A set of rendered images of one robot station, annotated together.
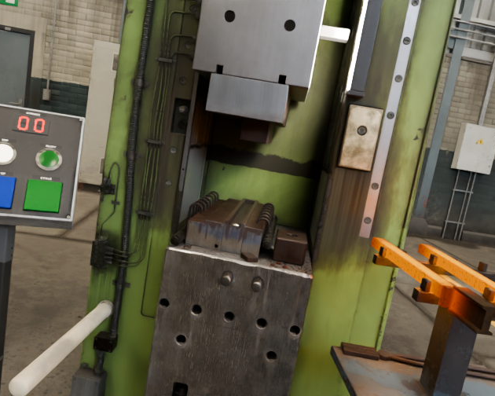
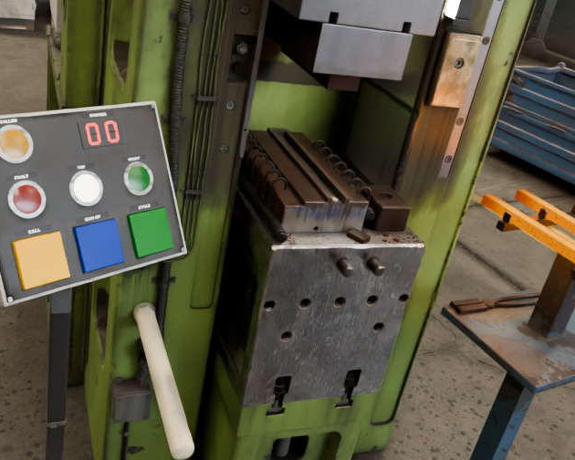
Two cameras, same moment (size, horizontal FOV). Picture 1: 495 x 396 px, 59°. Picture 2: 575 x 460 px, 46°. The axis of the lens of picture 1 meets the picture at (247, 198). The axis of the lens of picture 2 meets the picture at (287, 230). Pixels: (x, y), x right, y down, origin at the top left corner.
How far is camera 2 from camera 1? 0.85 m
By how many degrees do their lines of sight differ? 34
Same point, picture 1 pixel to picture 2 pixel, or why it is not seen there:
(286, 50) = not seen: outside the picture
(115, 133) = (148, 90)
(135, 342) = (183, 339)
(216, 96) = (327, 53)
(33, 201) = (145, 244)
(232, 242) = (334, 221)
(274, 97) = (395, 50)
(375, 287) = (446, 224)
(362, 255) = (439, 196)
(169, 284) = (276, 285)
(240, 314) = (351, 297)
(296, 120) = not seen: hidden behind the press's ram
